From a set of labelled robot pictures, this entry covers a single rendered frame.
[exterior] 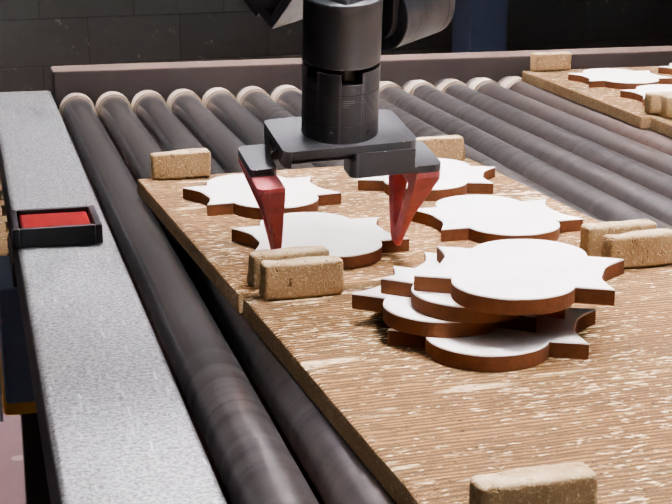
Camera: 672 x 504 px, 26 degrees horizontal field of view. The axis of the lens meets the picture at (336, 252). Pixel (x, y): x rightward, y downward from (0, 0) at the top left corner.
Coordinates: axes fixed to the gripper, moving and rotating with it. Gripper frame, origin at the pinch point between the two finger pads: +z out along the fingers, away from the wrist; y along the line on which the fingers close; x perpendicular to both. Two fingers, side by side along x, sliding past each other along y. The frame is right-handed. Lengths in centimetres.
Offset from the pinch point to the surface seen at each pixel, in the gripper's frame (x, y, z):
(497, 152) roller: -45, -33, 15
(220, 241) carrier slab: -7.9, 7.4, 3.1
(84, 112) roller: -82, 9, 20
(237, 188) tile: -22.0, 2.8, 5.1
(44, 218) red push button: -22.5, 20.2, 6.4
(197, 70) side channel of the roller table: -99, -9, 22
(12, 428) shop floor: -186, 17, 136
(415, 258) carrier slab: 1.4, -6.0, 1.7
